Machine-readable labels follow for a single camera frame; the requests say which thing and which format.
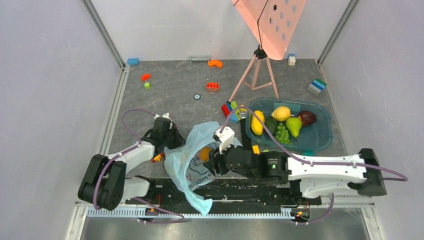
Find green fake fruit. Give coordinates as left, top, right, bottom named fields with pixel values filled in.
left=285, top=117, right=302, bottom=138

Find white toothed rail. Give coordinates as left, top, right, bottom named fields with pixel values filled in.
left=86, top=206, right=295, bottom=220

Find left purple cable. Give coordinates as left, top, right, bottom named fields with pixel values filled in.
left=92, top=108, right=186, bottom=225

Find yellow toy brick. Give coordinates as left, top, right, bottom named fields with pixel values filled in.
left=252, top=145, right=261, bottom=155

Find teal plastic bin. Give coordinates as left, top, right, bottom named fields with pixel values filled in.
left=248, top=97, right=333, bottom=152

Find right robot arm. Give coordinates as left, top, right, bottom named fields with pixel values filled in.
left=203, top=146, right=387, bottom=204

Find orange flat toy brick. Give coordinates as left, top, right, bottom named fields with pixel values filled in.
left=206, top=82, right=220, bottom=92

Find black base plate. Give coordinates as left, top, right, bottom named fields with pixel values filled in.
left=143, top=178, right=322, bottom=214

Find yellow fake lemon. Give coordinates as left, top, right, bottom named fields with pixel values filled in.
left=271, top=106, right=291, bottom=122

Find blue toy brick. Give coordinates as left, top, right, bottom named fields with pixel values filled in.
left=126, top=57, right=140, bottom=66

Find yellow fake fruit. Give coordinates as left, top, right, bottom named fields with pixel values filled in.
left=250, top=110, right=265, bottom=136

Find red curved toy piece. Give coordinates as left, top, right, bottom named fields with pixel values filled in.
left=140, top=73, right=151, bottom=82

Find stacked grey blue green bricks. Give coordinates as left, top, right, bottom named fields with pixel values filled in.
left=307, top=78, right=327, bottom=96

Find green fake grapes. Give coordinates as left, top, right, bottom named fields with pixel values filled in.
left=274, top=122, right=291, bottom=144

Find purple cable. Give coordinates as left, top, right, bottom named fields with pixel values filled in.
left=219, top=106, right=408, bottom=225
left=92, top=108, right=186, bottom=225

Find pink perforated board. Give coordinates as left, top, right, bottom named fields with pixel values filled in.
left=231, top=0, right=307, bottom=60

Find pink wooden tripod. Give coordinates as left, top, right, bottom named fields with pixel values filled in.
left=228, top=44, right=280, bottom=102

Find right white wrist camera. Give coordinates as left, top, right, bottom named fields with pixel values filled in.
left=213, top=126, right=235, bottom=154

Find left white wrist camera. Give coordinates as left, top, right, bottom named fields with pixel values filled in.
left=154, top=112, right=172, bottom=122

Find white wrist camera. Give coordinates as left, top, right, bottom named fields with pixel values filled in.
left=154, top=112, right=172, bottom=122
left=213, top=126, right=235, bottom=154

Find black toy brick strip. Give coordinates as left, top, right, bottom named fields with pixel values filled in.
left=239, top=117, right=252, bottom=150

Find light blue plastic bag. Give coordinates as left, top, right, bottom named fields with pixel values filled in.
left=164, top=121, right=220, bottom=216

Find white blue small brick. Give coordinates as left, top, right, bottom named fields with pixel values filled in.
left=287, top=53, right=296, bottom=66

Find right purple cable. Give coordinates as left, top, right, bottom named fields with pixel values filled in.
left=219, top=106, right=408, bottom=225

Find green fake avocado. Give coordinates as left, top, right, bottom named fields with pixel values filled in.
left=265, top=116, right=278, bottom=135

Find colourful brick pile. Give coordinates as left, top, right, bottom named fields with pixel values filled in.
left=221, top=100, right=249, bottom=125

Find orange yellow toy car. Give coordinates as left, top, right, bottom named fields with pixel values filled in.
left=150, top=152, right=165, bottom=163

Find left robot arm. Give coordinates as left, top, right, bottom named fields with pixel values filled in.
left=77, top=113, right=186, bottom=211

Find orange curved toy piece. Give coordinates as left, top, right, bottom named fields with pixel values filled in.
left=207, top=59, right=223, bottom=68

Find dark red fake apple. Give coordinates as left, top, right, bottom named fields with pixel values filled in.
left=297, top=110, right=317, bottom=126

